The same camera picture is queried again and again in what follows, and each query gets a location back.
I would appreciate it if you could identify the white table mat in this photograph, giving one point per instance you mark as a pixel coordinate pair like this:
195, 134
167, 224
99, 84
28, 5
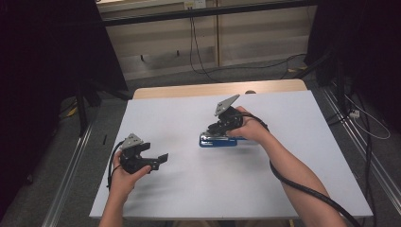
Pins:
189, 189

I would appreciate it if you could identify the person's left hand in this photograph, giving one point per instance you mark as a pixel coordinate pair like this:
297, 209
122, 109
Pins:
126, 183

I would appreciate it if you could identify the person's right hand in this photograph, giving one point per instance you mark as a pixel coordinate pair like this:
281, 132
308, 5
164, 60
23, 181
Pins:
252, 129

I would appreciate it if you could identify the white plug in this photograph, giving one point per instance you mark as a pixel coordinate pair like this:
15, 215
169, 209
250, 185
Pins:
354, 113

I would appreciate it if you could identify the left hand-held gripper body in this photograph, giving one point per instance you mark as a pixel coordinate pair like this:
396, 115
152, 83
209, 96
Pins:
132, 157

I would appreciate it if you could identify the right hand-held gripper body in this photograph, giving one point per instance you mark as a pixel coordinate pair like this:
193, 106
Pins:
231, 118

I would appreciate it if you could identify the white wall socket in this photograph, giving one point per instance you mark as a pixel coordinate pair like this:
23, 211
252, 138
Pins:
195, 3

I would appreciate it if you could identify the blue stapler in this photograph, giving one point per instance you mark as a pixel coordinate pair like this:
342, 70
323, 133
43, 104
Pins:
217, 143

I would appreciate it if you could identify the aluminium floor rail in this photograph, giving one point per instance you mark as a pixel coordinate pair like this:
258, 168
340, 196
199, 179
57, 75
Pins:
67, 176
365, 148

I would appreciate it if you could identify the black horizontal bar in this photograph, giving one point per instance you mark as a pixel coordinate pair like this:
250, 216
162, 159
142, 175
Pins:
205, 13

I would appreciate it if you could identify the black stand legs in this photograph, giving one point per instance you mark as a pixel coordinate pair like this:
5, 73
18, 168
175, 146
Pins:
83, 104

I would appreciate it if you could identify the black curtain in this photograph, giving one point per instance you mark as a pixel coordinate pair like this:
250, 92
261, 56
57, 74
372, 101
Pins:
38, 63
362, 47

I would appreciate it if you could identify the wooden table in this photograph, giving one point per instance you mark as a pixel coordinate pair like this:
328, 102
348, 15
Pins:
189, 90

